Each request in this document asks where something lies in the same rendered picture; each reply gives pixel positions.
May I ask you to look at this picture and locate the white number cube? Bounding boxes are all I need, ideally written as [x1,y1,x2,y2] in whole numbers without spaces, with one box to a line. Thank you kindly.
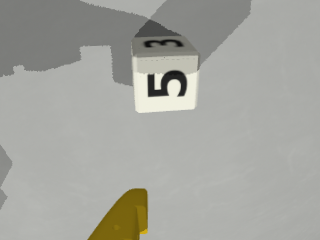
[131,36,200,113]

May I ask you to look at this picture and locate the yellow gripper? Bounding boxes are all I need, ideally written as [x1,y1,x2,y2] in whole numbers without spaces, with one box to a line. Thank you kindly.
[87,188,148,240]

